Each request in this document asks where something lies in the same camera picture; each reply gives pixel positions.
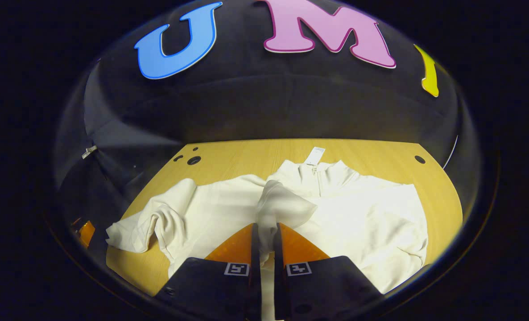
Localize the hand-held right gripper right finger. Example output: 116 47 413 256
273 222 383 321

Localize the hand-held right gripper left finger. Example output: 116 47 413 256
155 222 261 321

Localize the white zip-neck sweatshirt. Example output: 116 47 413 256
105 146 429 321

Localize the black backdrop cloth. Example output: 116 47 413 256
53 0 484 250

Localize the white cable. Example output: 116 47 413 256
443 135 459 170

